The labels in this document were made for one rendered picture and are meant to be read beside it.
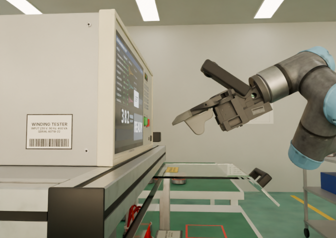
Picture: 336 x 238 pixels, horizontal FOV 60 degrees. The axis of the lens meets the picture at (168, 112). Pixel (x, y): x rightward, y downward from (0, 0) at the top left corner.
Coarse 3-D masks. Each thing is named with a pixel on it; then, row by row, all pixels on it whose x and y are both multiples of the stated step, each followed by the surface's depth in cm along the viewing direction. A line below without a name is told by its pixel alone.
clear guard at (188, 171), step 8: (160, 168) 74; (184, 168) 74; (192, 168) 74; (200, 168) 74; (208, 168) 74; (216, 168) 74; (224, 168) 74; (232, 168) 74; (160, 176) 62; (168, 176) 61; (176, 176) 61; (184, 176) 61; (192, 176) 61; (200, 176) 61; (208, 176) 61; (216, 176) 61; (224, 176) 61; (232, 176) 61; (240, 176) 61; (248, 176) 61; (256, 184) 60; (264, 192) 60; (272, 200) 60
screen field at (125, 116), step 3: (123, 108) 44; (123, 111) 44; (126, 111) 46; (123, 114) 44; (126, 114) 46; (123, 117) 44; (126, 117) 46; (123, 120) 44; (126, 120) 46; (123, 123) 44; (126, 123) 46
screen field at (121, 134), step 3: (117, 129) 40; (120, 129) 42; (123, 129) 44; (126, 129) 46; (129, 129) 48; (117, 132) 40; (120, 132) 42; (123, 132) 44; (126, 132) 46; (129, 132) 48; (117, 135) 40; (120, 135) 42; (123, 135) 44; (126, 135) 46; (129, 135) 48; (117, 138) 40; (120, 138) 42; (123, 138) 44; (126, 138) 46; (129, 138) 48
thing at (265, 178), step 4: (256, 168) 76; (252, 172) 76; (256, 172) 74; (260, 172) 70; (264, 172) 68; (252, 176) 76; (256, 176) 76; (260, 176) 68; (264, 176) 67; (268, 176) 66; (256, 180) 68; (260, 180) 67; (264, 180) 66; (268, 180) 66; (260, 184) 66; (264, 184) 66
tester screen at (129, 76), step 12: (120, 48) 42; (120, 60) 42; (132, 60) 51; (120, 72) 42; (132, 72) 51; (120, 84) 42; (132, 84) 51; (120, 96) 42; (132, 96) 51; (120, 108) 42; (132, 108) 51; (120, 120) 42; (132, 120) 51; (132, 132) 51; (120, 144) 42
